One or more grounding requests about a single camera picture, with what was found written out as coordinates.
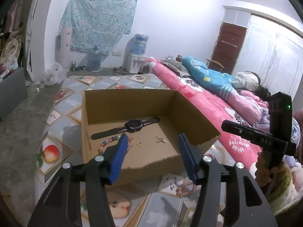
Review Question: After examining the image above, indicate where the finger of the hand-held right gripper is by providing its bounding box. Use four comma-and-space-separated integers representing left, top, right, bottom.
222, 120, 257, 139

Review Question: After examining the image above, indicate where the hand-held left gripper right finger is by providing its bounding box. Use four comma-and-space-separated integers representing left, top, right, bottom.
178, 133, 278, 227

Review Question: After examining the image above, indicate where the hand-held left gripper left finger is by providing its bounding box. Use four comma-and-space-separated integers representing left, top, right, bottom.
27, 133, 129, 227

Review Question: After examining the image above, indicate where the pink orange bead bracelet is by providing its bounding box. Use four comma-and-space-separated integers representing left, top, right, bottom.
98, 134, 134, 154

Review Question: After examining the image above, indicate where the brown cardboard box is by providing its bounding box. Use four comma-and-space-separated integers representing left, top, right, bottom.
81, 89, 222, 186

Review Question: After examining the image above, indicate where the person's right forearm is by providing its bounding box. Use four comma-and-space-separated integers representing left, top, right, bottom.
260, 163, 303, 218

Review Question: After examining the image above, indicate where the person's right hand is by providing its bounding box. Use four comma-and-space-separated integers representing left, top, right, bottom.
255, 157, 291, 188

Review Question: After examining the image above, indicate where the lilac blanket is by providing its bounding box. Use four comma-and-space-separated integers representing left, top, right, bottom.
252, 99, 271, 133

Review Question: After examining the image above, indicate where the black pink smart watch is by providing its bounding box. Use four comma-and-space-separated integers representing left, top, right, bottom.
91, 116, 161, 140

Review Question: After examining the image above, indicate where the pink floral blanket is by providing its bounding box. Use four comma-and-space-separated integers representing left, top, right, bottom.
140, 58, 270, 158

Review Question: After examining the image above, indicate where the white wardrobe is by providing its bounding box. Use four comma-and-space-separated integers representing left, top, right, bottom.
233, 14, 303, 104

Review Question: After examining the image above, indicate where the blue patterned pillow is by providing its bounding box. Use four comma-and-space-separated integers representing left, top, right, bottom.
181, 56, 237, 95

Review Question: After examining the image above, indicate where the fruit printed floor mat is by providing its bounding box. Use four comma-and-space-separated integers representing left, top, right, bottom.
35, 73, 228, 227

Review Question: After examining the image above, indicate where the wooden chair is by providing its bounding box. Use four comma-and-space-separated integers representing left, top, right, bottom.
205, 58, 225, 70

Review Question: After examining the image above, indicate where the white door hook rack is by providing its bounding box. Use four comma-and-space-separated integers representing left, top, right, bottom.
221, 40, 238, 49

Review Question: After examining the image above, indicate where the grey floral pillow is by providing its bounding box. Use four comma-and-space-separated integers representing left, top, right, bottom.
163, 59, 187, 76

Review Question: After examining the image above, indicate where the brown door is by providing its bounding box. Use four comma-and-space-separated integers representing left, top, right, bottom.
209, 22, 248, 75

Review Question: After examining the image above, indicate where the white water dispenser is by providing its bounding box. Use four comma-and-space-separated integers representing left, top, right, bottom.
125, 52, 147, 74

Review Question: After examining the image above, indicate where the clear water jug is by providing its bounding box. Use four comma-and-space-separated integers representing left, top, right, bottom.
86, 45, 102, 72

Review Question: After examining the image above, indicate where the white plastic bag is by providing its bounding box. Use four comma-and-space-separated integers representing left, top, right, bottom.
42, 62, 67, 86

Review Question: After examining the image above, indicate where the grey storage box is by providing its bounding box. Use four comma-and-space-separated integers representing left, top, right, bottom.
0, 67, 29, 122

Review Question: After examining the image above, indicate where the teal floral hanging cloth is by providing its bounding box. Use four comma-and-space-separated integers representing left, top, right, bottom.
58, 0, 138, 52

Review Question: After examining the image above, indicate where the pile of clothes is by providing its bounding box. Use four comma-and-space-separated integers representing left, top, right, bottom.
0, 0, 25, 78

